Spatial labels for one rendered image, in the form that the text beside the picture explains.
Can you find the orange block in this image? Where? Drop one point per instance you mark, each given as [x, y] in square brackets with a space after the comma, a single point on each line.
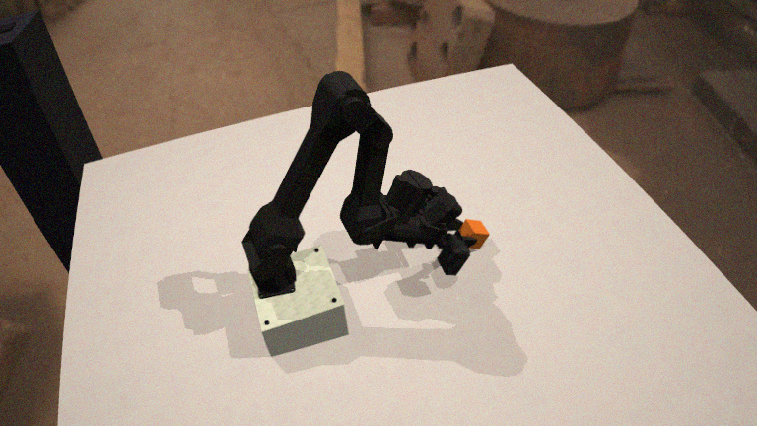
[476, 230]

